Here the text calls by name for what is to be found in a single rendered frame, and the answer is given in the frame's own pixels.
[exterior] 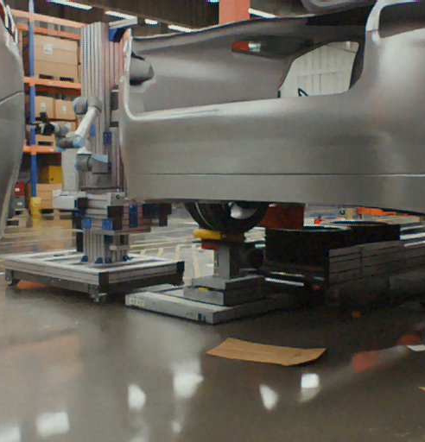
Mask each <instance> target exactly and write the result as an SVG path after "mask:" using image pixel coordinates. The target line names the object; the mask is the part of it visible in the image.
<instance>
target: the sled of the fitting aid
mask: <svg viewBox="0 0 425 442"><path fill-rule="evenodd" d="M183 290H184V298H185V299H190V300H198V301H204V302H209V303H213V304H219V305H228V304H231V303H237V302H241V301H246V300H253V299H257V298H263V297H267V296H271V295H274V283H268V282H262V283H256V284H251V286H247V287H238V288H232V289H227V290H222V289H217V288H211V287H201V286H195V284H194V285H193V286H188V287H184V288H183Z"/></svg>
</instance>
